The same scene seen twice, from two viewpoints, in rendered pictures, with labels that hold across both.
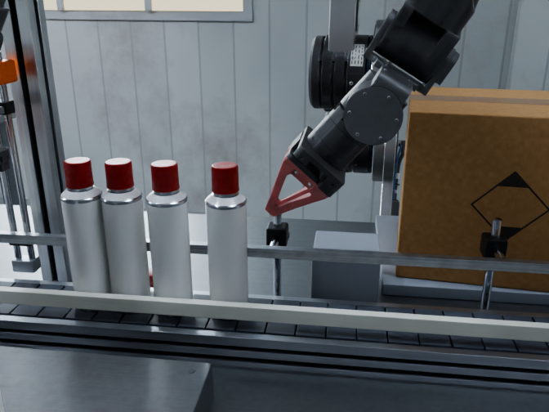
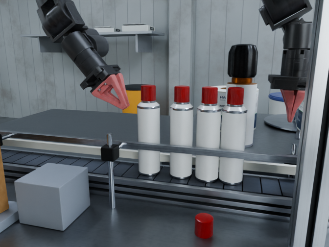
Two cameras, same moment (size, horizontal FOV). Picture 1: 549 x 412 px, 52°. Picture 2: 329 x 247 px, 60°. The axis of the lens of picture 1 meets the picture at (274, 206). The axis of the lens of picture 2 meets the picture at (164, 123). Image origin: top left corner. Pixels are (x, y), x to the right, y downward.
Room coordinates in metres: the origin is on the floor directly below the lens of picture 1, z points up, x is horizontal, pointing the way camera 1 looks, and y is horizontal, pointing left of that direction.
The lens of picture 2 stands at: (1.28, 0.19, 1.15)
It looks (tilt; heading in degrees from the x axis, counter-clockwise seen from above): 14 degrees down; 188
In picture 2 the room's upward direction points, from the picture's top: straight up
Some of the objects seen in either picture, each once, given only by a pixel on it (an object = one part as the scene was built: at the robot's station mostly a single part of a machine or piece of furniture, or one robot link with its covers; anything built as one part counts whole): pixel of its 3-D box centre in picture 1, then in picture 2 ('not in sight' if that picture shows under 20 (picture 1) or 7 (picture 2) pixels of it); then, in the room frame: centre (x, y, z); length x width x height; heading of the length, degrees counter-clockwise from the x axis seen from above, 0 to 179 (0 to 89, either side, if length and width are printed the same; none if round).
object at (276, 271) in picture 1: (276, 267); (114, 167); (0.72, 0.00, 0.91); 0.07 x 0.03 x 0.17; 173
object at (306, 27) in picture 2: not in sight; (298, 37); (0.63, 0.37, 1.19); 0.07 x 0.06 x 0.07; 168
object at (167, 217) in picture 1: (169, 239); (181, 132); (0.67, 0.14, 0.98); 0.05 x 0.05 x 0.20
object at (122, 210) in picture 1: (125, 236); (208, 134); (0.68, 0.19, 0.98); 0.05 x 0.05 x 0.20
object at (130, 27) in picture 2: not in sight; (138, 28); (-2.53, -0.70, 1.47); 0.39 x 0.37 x 0.10; 78
